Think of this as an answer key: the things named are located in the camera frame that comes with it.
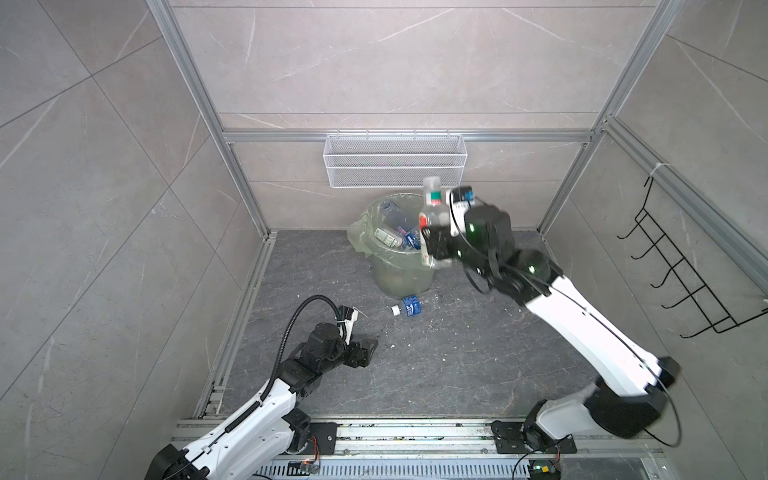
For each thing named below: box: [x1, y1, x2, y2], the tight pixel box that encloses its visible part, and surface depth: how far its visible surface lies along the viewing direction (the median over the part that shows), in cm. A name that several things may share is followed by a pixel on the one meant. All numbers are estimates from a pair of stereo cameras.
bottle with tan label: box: [374, 227, 402, 248], surface depth 92 cm
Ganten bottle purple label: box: [380, 200, 416, 230], surface depth 94 cm
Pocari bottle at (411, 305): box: [390, 295, 422, 317], surface depth 95 cm
